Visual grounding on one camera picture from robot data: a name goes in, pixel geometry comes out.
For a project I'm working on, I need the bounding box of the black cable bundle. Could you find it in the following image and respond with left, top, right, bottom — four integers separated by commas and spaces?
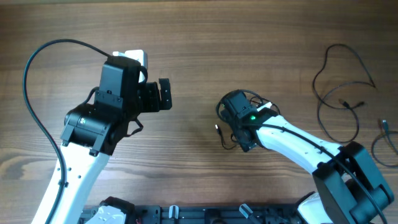
214, 89, 281, 151

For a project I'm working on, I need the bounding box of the black thin separated cable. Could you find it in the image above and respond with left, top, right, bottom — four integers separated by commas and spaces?
312, 43, 377, 144

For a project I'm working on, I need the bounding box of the black cable with grey plug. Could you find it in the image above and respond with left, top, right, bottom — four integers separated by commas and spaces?
370, 118, 398, 169

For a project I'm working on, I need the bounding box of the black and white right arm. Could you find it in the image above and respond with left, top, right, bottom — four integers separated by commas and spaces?
215, 90, 394, 223

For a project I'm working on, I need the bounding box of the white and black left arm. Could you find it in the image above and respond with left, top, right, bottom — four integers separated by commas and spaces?
33, 56, 172, 223

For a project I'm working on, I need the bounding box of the black left camera cable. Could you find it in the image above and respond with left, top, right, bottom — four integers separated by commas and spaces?
22, 38, 111, 224

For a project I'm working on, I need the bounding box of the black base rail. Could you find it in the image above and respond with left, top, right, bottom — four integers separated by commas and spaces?
78, 204, 306, 224

